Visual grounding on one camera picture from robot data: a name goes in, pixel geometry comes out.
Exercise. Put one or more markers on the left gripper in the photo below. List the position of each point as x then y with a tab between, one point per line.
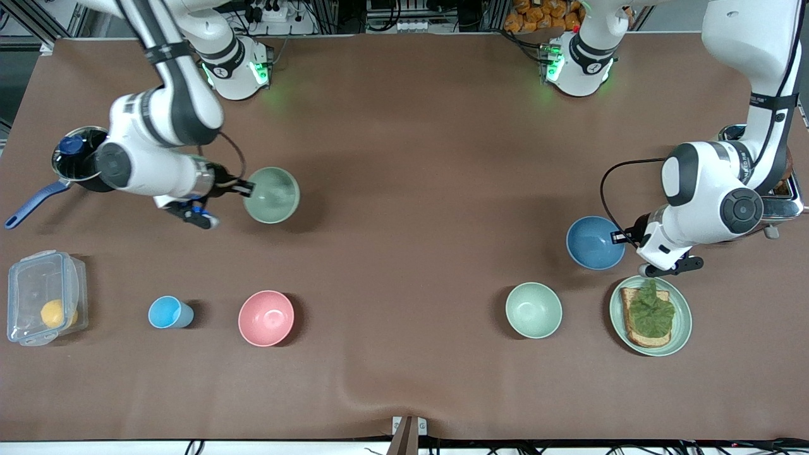
638	231

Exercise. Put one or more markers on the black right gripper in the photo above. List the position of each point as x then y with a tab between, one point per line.
222	177

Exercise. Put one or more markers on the blue bowl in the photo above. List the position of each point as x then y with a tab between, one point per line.
594	243

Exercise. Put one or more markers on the light green bowl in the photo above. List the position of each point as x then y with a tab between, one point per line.
534	309
275	196

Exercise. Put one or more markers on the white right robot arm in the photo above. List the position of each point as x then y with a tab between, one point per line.
164	114

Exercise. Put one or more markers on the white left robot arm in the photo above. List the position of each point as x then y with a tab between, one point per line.
701	189

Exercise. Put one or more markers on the pink bowl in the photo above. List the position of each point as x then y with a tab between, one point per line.
266	318

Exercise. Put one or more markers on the green lettuce leaf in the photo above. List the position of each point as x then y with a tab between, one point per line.
651	313

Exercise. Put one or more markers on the light green ribbed plate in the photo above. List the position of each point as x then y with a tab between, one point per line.
682	322

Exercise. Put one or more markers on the wholegrain bread slice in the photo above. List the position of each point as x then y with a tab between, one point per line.
644	341

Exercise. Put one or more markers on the light blue cup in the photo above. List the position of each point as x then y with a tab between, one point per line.
165	313

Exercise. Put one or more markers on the glass lid with blue knob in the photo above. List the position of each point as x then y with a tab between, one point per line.
79	155

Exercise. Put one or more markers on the cream and chrome toaster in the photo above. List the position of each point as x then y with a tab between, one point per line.
787	205

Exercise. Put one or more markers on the white power strip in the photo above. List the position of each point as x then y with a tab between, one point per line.
272	11

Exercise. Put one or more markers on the dark brown bread slice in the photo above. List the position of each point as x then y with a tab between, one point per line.
788	169

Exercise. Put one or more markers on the yellow ball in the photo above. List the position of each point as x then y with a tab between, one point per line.
54	314

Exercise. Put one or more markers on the clear plastic lidded container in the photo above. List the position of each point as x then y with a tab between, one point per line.
28	284

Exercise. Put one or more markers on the orange snack bag pile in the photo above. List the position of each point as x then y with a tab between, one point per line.
537	16

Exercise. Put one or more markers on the metal table edge bracket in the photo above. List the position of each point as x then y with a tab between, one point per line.
407	433

